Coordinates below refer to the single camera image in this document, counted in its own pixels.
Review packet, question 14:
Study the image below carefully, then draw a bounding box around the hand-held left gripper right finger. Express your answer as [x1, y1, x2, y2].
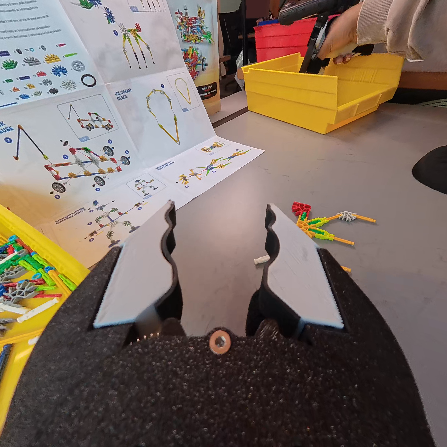
[245, 203, 344, 340]

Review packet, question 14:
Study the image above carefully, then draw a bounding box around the red plastic crate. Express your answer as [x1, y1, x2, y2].
[254, 14, 341, 63]

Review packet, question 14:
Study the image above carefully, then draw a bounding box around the grey desk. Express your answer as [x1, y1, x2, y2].
[87, 89, 447, 447]

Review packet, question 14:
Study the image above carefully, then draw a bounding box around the person's right hand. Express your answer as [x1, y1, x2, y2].
[317, 3, 364, 66]

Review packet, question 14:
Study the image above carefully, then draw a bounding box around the pile of colourful construction pieces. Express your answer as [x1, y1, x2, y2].
[0, 234, 77, 336]

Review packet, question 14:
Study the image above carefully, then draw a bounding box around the white folded instruction sheet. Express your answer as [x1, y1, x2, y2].
[0, 0, 265, 250]

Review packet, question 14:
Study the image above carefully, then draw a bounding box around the colourful construction toy model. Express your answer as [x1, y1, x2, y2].
[255, 201, 355, 274]

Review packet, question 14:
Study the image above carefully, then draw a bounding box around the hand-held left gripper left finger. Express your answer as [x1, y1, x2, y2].
[94, 200, 183, 339]

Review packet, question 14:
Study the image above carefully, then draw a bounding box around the construction toy set box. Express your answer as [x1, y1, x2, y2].
[167, 0, 222, 116]

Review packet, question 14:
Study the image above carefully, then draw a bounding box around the yellow plastic bin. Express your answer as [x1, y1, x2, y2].
[0, 204, 91, 395]
[242, 52, 405, 134]

